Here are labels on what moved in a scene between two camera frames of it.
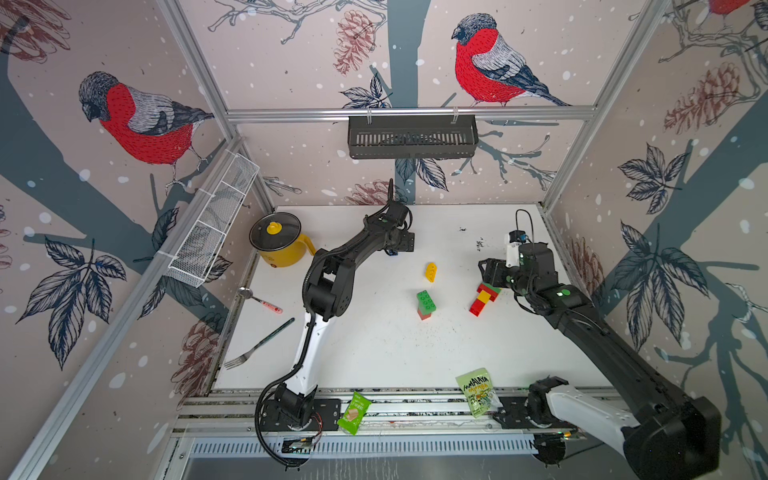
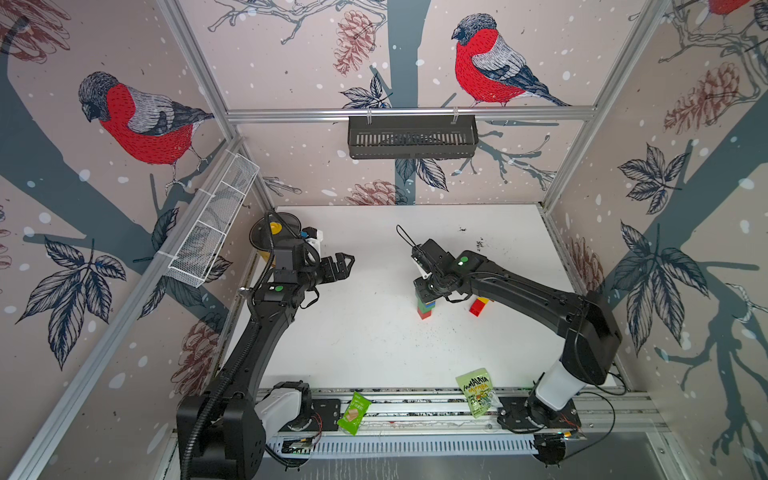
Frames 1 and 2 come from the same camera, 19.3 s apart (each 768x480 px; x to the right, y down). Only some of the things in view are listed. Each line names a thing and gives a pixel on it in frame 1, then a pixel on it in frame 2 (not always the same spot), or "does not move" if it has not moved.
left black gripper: [407, 241] to [342, 271]
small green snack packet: [355, 413] does not move
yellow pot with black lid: [278, 237] does not move
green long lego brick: [425, 304] does not move
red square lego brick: [476, 307] does not move
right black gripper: [495, 267] to [420, 290]
